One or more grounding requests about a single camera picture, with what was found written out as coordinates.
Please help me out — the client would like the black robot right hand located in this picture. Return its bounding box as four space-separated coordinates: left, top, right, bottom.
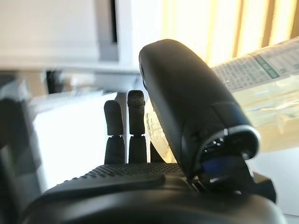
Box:
21 39 288 224

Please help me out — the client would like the yellow drink bottle white cap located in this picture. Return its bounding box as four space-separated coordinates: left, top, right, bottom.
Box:
143 37 299 164

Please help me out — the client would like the tall white cabinet panel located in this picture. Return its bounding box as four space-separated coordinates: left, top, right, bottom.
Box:
116 0 166 70

